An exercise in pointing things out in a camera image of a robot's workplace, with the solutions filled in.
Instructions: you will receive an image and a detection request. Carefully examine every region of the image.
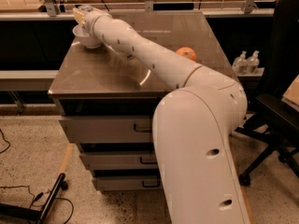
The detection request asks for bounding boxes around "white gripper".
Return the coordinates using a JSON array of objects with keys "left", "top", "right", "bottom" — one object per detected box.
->
[{"left": 73, "top": 8, "right": 112, "bottom": 36}]

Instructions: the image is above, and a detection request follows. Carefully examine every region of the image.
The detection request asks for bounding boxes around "redbull can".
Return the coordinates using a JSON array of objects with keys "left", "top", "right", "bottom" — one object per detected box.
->
[{"left": 78, "top": 5, "right": 93, "bottom": 12}]

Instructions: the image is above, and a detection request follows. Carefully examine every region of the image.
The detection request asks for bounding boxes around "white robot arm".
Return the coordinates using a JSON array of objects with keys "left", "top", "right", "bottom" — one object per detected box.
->
[{"left": 74, "top": 7, "right": 250, "bottom": 224}]

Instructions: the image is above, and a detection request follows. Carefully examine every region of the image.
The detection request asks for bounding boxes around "white bowl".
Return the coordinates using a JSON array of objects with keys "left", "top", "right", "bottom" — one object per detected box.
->
[{"left": 73, "top": 25, "right": 102, "bottom": 49}]

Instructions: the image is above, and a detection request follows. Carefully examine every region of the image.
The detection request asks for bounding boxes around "grey drawer cabinet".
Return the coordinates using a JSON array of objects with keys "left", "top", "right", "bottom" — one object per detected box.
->
[{"left": 49, "top": 11, "right": 234, "bottom": 179}]

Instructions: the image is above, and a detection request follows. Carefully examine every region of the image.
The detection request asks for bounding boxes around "orange fruit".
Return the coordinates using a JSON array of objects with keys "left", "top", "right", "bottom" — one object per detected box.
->
[{"left": 177, "top": 47, "right": 197, "bottom": 62}]

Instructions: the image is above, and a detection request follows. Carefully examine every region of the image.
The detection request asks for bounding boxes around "top drawer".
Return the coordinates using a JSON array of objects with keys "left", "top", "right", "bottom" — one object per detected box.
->
[{"left": 60, "top": 116, "right": 152, "bottom": 144}]

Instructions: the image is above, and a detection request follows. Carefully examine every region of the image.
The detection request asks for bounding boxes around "drawer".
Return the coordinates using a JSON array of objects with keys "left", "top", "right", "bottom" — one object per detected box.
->
[
  {"left": 92, "top": 175, "right": 163, "bottom": 192},
  {"left": 79, "top": 151, "right": 158, "bottom": 170},
  {"left": 60, "top": 116, "right": 152, "bottom": 144}
]

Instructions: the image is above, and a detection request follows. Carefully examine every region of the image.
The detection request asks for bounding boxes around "middle drawer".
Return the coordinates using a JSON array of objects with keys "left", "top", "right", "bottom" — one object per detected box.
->
[{"left": 79, "top": 151, "right": 158, "bottom": 170}]

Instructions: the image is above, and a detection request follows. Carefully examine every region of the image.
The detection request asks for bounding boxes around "clear sanitizer bottle left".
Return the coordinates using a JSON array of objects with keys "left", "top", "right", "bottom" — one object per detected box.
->
[{"left": 233, "top": 51, "right": 247, "bottom": 75}]

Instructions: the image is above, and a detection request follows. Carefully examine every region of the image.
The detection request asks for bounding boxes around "clear sanitizer bottle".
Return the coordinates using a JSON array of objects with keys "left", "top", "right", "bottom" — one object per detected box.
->
[
  {"left": 233, "top": 51, "right": 247, "bottom": 75},
  {"left": 246, "top": 50, "right": 260, "bottom": 74}
]

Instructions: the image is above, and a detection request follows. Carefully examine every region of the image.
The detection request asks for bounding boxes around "clear sanitizer bottle right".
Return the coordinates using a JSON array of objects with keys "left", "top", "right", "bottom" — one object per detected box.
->
[{"left": 246, "top": 50, "right": 260, "bottom": 74}]

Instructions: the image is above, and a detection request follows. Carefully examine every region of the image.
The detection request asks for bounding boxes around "bottom drawer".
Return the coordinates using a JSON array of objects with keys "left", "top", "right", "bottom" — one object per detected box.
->
[{"left": 92, "top": 175, "right": 163, "bottom": 192}]

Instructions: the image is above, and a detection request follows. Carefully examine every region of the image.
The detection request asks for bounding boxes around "black stand base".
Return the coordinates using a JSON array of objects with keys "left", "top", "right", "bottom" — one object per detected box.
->
[{"left": 0, "top": 173, "right": 69, "bottom": 224}]

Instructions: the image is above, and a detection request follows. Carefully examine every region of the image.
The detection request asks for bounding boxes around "black office chair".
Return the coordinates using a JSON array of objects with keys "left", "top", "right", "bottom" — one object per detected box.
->
[{"left": 236, "top": 0, "right": 299, "bottom": 186}]

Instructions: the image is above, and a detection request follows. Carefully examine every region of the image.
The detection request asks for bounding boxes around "black floor cable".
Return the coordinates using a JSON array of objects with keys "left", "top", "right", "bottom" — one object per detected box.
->
[{"left": 0, "top": 128, "right": 75, "bottom": 224}]

